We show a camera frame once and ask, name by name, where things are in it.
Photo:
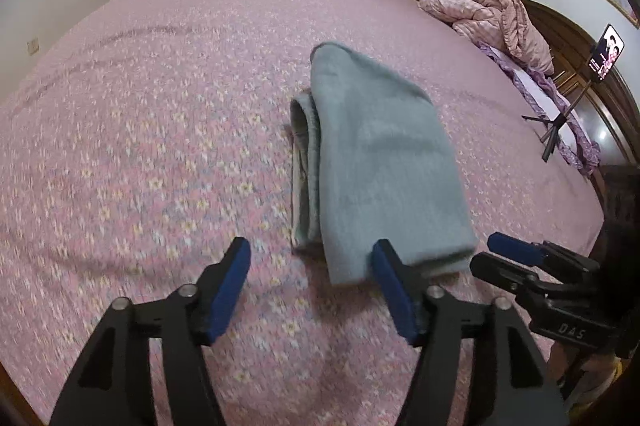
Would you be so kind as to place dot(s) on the wooden headboard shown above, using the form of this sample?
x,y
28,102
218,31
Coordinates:
x,y
575,41

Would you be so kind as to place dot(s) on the grey-blue pants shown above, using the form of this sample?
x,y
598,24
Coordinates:
x,y
380,146

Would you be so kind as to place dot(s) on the pink quilt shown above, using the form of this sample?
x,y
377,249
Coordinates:
x,y
490,14

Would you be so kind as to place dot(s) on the pink floral bed sheet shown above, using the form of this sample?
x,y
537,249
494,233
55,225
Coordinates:
x,y
150,131

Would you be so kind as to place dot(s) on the wall socket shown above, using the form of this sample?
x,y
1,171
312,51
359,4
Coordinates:
x,y
33,46

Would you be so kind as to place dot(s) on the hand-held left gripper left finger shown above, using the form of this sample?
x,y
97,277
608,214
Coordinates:
x,y
232,286

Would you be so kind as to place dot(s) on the black tripod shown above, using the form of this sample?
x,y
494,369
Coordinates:
x,y
560,121

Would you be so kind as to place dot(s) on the purple ruffled pillow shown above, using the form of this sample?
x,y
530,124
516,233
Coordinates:
x,y
545,101

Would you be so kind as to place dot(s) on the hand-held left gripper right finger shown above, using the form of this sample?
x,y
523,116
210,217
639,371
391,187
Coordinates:
x,y
391,288

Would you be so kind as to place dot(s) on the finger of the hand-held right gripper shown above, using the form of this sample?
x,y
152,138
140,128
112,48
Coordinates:
x,y
500,271
510,247

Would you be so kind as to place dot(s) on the person's right hand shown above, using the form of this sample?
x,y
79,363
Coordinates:
x,y
585,371

